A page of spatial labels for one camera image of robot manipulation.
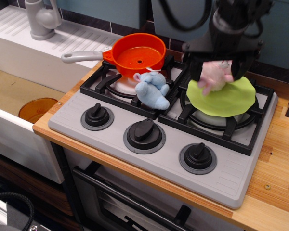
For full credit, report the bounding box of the black middle stove knob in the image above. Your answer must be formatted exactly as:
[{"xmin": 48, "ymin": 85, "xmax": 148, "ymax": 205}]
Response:
[{"xmin": 123, "ymin": 118, "xmax": 166, "ymax": 154}]

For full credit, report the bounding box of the black right burner grate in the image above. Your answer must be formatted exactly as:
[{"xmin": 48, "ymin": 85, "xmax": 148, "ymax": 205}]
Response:
[{"xmin": 158, "ymin": 68, "xmax": 278, "ymax": 156}]

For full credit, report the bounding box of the black stove knob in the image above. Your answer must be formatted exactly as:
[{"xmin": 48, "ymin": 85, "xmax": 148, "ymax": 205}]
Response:
[
  {"xmin": 80, "ymin": 103, "xmax": 114, "ymax": 131},
  {"xmin": 179, "ymin": 142, "xmax": 217, "ymax": 175},
  {"xmin": 123, "ymin": 118, "xmax": 166, "ymax": 154}
]

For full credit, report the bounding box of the orange pot grey handle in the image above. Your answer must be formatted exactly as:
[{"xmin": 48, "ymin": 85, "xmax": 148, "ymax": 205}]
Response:
[{"xmin": 61, "ymin": 33, "xmax": 166, "ymax": 78}]

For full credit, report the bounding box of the black right stove knob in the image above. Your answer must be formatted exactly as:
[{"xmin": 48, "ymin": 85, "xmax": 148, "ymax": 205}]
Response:
[{"xmin": 179, "ymin": 142, "xmax": 217, "ymax": 175}]

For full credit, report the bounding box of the toy oven door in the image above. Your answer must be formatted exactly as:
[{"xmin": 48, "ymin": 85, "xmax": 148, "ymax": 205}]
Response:
[{"xmin": 62, "ymin": 148, "xmax": 256, "ymax": 231}]

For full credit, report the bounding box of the grey toy stove top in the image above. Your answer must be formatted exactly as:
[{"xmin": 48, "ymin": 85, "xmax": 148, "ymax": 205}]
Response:
[{"xmin": 47, "ymin": 59, "xmax": 279, "ymax": 209}]

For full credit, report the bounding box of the green round cloth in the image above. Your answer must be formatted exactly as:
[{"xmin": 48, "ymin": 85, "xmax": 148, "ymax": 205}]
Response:
[{"xmin": 186, "ymin": 77, "xmax": 256, "ymax": 117}]

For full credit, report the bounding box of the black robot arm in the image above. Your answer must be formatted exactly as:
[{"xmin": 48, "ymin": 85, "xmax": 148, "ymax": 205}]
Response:
[{"xmin": 182, "ymin": 0, "xmax": 274, "ymax": 81}]

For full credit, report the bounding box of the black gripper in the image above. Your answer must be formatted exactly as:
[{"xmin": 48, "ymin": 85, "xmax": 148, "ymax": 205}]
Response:
[{"xmin": 182, "ymin": 7, "xmax": 264, "ymax": 82}]

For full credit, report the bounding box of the pink plush toy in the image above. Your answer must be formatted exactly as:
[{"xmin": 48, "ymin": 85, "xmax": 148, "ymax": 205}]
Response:
[{"xmin": 197, "ymin": 60, "xmax": 234, "ymax": 96}]

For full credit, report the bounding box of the black left stove knob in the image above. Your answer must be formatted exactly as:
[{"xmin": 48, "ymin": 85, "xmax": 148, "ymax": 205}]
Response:
[{"xmin": 80, "ymin": 103, "xmax": 114, "ymax": 131}]

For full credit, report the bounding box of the blue plush toy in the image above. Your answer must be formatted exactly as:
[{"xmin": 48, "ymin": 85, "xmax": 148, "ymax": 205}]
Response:
[{"xmin": 133, "ymin": 71, "xmax": 170, "ymax": 110}]

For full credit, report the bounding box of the grey toy faucet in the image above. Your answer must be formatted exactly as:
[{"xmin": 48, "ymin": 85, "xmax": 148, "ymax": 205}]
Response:
[{"xmin": 25, "ymin": 0, "xmax": 62, "ymax": 40}]

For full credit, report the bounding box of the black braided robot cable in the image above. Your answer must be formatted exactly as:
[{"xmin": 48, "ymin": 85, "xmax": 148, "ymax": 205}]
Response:
[{"xmin": 158, "ymin": 0, "xmax": 214, "ymax": 32}]

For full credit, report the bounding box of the white toy sink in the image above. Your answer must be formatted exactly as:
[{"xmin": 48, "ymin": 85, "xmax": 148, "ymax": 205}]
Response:
[{"xmin": 0, "ymin": 6, "xmax": 119, "ymax": 184}]

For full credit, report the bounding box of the black braided cable lower left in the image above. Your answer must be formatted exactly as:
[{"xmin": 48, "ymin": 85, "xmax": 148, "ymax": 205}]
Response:
[{"xmin": 0, "ymin": 192, "xmax": 35, "ymax": 231}]

